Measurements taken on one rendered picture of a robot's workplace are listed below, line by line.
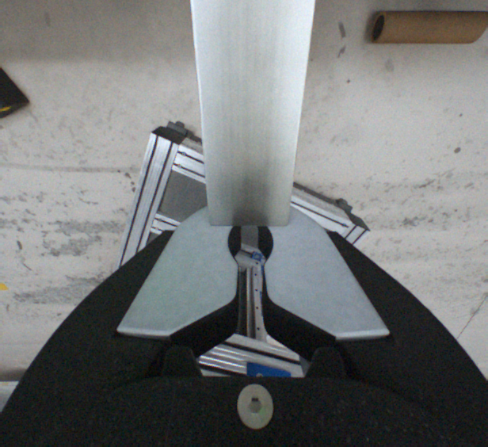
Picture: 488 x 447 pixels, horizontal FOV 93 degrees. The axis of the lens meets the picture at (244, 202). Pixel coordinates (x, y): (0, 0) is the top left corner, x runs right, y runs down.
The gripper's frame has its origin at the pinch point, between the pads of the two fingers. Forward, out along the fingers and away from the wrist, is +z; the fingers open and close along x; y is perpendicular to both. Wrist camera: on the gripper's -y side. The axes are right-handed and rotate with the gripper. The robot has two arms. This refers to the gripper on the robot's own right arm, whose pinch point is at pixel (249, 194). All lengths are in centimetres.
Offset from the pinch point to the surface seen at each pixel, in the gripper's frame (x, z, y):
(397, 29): 44, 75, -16
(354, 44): 36, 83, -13
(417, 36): 51, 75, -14
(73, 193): -80, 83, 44
